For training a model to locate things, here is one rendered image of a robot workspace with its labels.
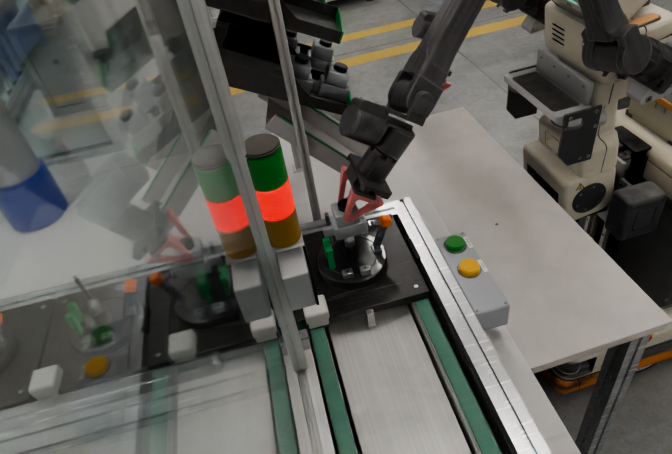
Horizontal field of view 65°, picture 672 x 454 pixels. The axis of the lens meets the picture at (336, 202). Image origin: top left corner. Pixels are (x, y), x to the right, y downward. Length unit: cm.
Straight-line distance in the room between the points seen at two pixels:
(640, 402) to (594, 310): 98
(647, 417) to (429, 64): 153
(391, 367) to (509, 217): 53
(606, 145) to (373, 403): 95
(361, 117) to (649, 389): 159
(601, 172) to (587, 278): 45
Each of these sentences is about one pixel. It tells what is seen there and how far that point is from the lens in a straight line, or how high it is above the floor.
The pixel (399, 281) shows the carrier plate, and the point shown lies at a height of 97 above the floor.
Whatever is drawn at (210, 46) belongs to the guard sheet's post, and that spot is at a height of 155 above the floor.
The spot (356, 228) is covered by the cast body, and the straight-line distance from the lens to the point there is 102.
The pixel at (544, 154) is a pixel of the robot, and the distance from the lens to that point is 167.
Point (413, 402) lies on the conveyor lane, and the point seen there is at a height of 92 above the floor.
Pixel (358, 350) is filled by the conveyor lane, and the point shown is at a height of 92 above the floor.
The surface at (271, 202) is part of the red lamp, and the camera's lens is 68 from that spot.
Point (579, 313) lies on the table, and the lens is 118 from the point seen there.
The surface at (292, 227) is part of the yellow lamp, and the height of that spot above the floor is 129.
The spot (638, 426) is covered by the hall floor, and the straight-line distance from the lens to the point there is 210.
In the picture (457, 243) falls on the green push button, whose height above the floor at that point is 97.
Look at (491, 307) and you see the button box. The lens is 103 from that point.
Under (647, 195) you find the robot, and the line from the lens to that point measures 167.
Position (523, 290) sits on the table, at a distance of 120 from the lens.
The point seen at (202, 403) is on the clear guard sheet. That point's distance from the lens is 19.
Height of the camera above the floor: 176
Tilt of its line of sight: 40 degrees down
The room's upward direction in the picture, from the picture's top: 9 degrees counter-clockwise
